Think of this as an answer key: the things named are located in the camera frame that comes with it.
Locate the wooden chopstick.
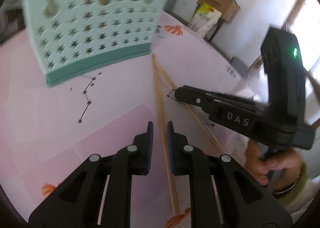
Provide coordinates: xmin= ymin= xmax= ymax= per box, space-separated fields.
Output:
xmin=156 ymin=63 xmax=225 ymax=155
xmin=151 ymin=53 xmax=181 ymax=216

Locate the person's right hand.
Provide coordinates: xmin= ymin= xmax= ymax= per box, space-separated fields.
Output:
xmin=244 ymin=140 xmax=304 ymax=191

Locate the pink patterned tablecloth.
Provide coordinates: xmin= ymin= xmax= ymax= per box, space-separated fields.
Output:
xmin=1 ymin=13 xmax=253 ymax=227

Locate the brown cardboard box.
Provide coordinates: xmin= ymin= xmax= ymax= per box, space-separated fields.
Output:
xmin=197 ymin=0 xmax=241 ymax=22

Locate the white yellow rice bag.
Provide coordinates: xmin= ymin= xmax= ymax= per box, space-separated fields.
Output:
xmin=188 ymin=3 xmax=222 ymax=38

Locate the teal perforated utensil basket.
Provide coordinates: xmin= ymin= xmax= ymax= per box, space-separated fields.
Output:
xmin=22 ymin=0 xmax=167 ymax=86

